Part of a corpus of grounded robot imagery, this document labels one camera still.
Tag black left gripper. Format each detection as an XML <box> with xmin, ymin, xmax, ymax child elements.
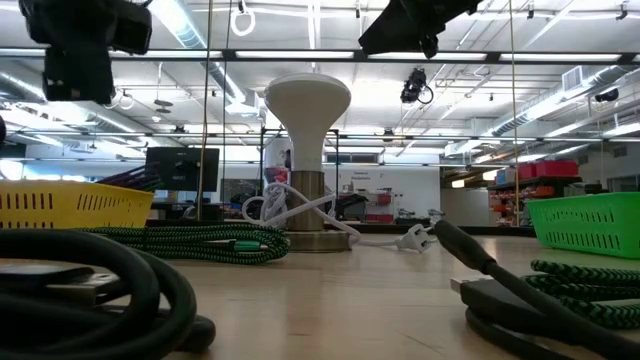
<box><xmin>41</xmin><ymin>45</ymin><xmax>117</xmax><ymax>105</ymax></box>

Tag maroon USB cable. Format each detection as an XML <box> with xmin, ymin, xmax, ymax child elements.
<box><xmin>96</xmin><ymin>162</ymin><xmax>162</xmax><ymax>194</ymax></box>

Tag green braided USB cable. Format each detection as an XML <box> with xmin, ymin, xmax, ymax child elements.
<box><xmin>74</xmin><ymin>222</ymin><xmax>291</xmax><ymax>266</ymax></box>
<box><xmin>519</xmin><ymin>258</ymin><xmax>640</xmax><ymax>331</ymax></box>

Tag black cable with red tie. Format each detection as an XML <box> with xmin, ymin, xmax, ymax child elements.
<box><xmin>0</xmin><ymin>227</ymin><xmax>217</xmax><ymax>360</ymax></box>

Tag black monitor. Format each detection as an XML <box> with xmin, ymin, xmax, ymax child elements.
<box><xmin>144</xmin><ymin>146</ymin><xmax>221</xmax><ymax>193</ymax></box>

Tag yellow plastic basket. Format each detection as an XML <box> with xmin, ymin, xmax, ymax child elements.
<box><xmin>0</xmin><ymin>179</ymin><xmax>155</xmax><ymax>230</ymax></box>

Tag black bar with light panels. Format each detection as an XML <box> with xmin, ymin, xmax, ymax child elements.
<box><xmin>0</xmin><ymin>47</ymin><xmax>640</xmax><ymax>65</ymax></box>

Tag white bulb lamp metal base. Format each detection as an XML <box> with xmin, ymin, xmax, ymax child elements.
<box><xmin>263</xmin><ymin>73</ymin><xmax>353</xmax><ymax>253</ymax></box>

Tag black storage shelf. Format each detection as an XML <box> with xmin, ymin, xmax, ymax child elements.
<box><xmin>487</xmin><ymin>174</ymin><xmax>584</xmax><ymax>227</ymax></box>

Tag red storage bins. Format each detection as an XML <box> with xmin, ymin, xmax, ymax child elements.
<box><xmin>517</xmin><ymin>159</ymin><xmax>580</xmax><ymax>180</ymax></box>

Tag green plastic basket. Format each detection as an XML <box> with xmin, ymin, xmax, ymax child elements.
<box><xmin>525</xmin><ymin>191</ymin><xmax>640</xmax><ymax>260</ymax></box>

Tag silver ceiling duct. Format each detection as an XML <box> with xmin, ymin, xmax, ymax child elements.
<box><xmin>0</xmin><ymin>69</ymin><xmax>146</xmax><ymax>134</ymax></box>
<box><xmin>492</xmin><ymin>64</ymin><xmax>640</xmax><ymax>139</ymax></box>

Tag yellow hanging cord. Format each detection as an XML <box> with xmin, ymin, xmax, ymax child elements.
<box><xmin>196</xmin><ymin>0</ymin><xmax>214</xmax><ymax>221</ymax></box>

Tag white hanging cable loop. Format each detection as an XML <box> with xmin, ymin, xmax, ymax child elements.
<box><xmin>229</xmin><ymin>0</ymin><xmax>257</xmax><ymax>38</ymax></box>

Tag small red wall bins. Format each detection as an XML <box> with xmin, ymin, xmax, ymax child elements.
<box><xmin>363</xmin><ymin>192</ymin><xmax>394</xmax><ymax>224</ymax></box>

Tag black ceiling-hung camera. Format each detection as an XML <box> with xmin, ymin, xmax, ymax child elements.
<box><xmin>399</xmin><ymin>67</ymin><xmax>434</xmax><ymax>106</ymax></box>

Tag white lamp power cord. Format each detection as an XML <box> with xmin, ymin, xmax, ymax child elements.
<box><xmin>241</xmin><ymin>182</ymin><xmax>434</xmax><ymax>254</ymax></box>

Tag thick black USB cable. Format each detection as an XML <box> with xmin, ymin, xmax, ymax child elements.
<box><xmin>430</xmin><ymin>218</ymin><xmax>640</xmax><ymax>360</ymax></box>

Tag small black ceiling camera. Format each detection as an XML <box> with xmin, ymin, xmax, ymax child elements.
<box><xmin>593</xmin><ymin>87</ymin><xmax>621</xmax><ymax>104</ymax></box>

